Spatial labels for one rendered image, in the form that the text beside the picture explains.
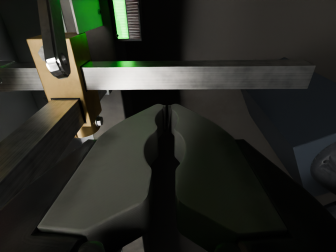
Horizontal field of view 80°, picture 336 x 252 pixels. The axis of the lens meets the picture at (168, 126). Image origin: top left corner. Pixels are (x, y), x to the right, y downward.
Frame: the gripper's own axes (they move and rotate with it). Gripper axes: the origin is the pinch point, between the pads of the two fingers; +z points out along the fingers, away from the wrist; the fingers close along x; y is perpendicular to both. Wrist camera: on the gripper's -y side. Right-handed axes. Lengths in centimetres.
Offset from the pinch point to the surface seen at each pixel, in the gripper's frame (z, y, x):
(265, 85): 14.2, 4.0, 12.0
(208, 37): 96, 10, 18
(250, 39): 96, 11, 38
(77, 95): 13.2, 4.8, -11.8
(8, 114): 25.5, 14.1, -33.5
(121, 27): 25.9, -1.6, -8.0
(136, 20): 25.9, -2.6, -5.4
